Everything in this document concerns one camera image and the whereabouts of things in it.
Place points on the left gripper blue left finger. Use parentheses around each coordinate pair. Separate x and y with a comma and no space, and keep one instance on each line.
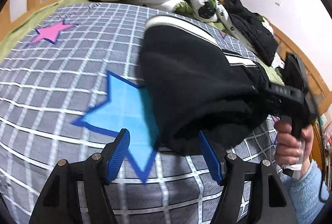
(99,170)

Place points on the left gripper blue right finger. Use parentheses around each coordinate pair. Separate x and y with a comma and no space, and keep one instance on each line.
(228,172)

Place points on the black pants with white stripe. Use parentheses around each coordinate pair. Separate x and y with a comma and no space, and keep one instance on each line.
(196,86)

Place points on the right hand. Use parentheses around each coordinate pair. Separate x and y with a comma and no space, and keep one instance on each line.
(289,149)

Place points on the black clothes pile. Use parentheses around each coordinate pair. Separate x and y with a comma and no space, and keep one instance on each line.
(252,29)

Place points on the grey checked star bedsheet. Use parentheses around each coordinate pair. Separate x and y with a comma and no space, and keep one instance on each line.
(46,88)

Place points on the light blue fleece sleeve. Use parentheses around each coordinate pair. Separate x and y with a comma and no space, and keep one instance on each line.
(304,193)

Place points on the green blanket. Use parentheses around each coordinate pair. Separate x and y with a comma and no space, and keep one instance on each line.
(36,16)

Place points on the wooden bed frame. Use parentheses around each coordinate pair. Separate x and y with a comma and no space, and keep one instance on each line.
(317,85)

